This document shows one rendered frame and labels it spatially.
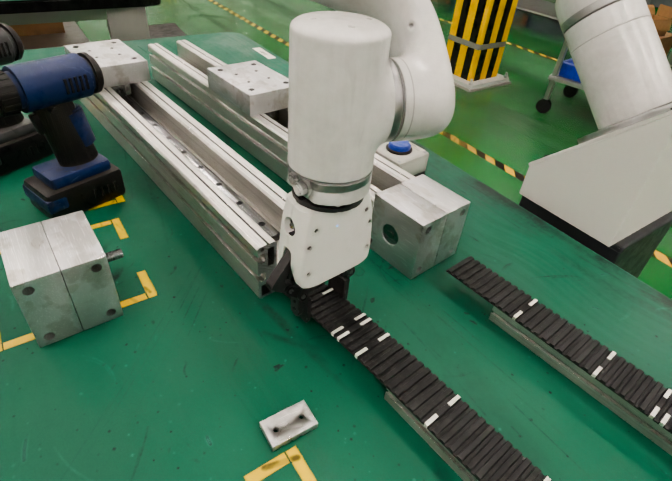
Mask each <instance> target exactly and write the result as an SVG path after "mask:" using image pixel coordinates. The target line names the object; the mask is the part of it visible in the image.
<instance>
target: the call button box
mask: <svg viewBox="0 0 672 481"><path fill-rule="evenodd" d="M388 144H389V142H386V143H383V144H382V145H380V146H379V148H378V149H377V150H376V152H375V153H376V154H378V155H379V156H381V157H383V158H385V159H386V160H388V161H390V162H391V163H393V164H395V165H396V166H398V167H400V168H401V169H403V170H405V171H406V172H408V173H410V174H411V175H413V176H415V177H417V176H419V175H422V174H424V175H425V170H426V166H427V162H428V157H429V153H428V152H426V150H424V149H422V148H420V147H418V146H417V145H415V144H413V143H411V142H410V144H411V149H410V150H409V151H407V152H396V151H393V150H391V149H390V148H389V147H388Z"/></svg>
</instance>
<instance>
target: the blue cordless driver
mask: <svg viewBox="0 0 672 481"><path fill-rule="evenodd" d="M103 86H104V77H103V73H102V70H101V68H100V66H99V64H98V63H97V61H96V60H95V59H94V58H93V57H92V56H90V55H89V54H88V53H86V52H79V53H77V54H76V53H68V54H63V55H58V56H53V57H48V58H43V59H37V60H32V61H27V62H22V63H17V64H12V65H7V66H3V67H2V71H1V69H0V117H2V118H5V117H9V116H13V115H17V114H20V113H21V111H22V112H24V113H29V112H32V111H33V113H30V114H29V115H28V117H29V119H30V120H31V122H32V124H33V126H34V128H35V130H36V131H37V133H39V134H40V135H42V134H44V135H45V137H46V139H47V141H48V143H49V145H50V147H51V149H52V151H53V153H54V155H55V157H56V158H55V159H53V160H50V161H47V162H44V163H41V164H38V165H35V166H33V167H32V171H33V174H34V176H31V177H28V178H26V179H25V180H24V184H23V189H24V192H25V194H26V196H28V197H29V198H30V201H31V203H32V205H33V206H35V207H36V208H37V209H38V210H40V211H41V212H42V213H44V214H45V215H46V216H47V217H49V218H50V219H51V218H55V217H59V216H62V215H66V214H70V213H73V212H77V211H81V210H82V211H83V212H84V211H86V210H89V209H91V208H93V207H95V206H98V205H100V204H102V203H105V202H107V201H109V200H111V199H114V198H116V197H118V196H121V195H123V194H124V193H125V191H126V190H125V186H124V182H123V178H122V174H121V170H120V169H119V168H118V167H117V166H115V165H113V164H112V163H110V161H109V160H108V158H106V157H104V156H103V155H101V154H99V153H98V151H97V149H96V147H95V145H94V141H95V139H96V138H95V135H94V133H93V131H92V129H91V127H90V124H89V122H88V120H87V118H86V116H85V113H84V111H83V109H82V107H81V105H80V104H76V103H73V101H74V100H78V99H81V98H85V97H89V96H92V95H93V94H96V93H99V92H101V91H102V89H103Z"/></svg>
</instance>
